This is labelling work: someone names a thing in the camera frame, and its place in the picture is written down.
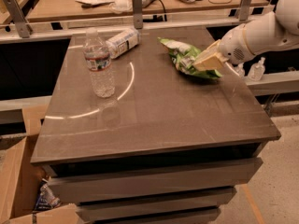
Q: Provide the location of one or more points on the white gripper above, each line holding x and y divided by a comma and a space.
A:
233, 48

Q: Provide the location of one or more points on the green rice chip bag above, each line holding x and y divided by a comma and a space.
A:
183, 57

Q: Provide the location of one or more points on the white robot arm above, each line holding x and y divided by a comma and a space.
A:
274, 31

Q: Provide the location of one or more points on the right clear sanitizer bottle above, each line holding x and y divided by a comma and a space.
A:
257, 70

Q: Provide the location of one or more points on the white lying plastic bottle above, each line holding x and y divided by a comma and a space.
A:
123, 42

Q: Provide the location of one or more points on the clear plastic water bottle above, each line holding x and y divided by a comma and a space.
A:
98, 61

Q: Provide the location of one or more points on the grey drawer cabinet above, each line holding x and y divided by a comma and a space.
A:
166, 148

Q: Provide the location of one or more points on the crumpled snack wrapper in box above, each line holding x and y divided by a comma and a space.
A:
46, 200

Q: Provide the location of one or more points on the cardboard box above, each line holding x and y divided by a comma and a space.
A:
19, 180

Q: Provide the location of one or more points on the right metal bracket post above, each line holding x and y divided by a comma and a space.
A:
243, 12

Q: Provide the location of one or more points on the metal bracket post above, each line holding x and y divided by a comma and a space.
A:
21, 24
137, 14
243, 12

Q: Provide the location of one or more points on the middle metal bracket post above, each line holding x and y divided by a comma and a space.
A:
137, 14

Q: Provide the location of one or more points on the left metal bracket post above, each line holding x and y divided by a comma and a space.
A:
21, 24

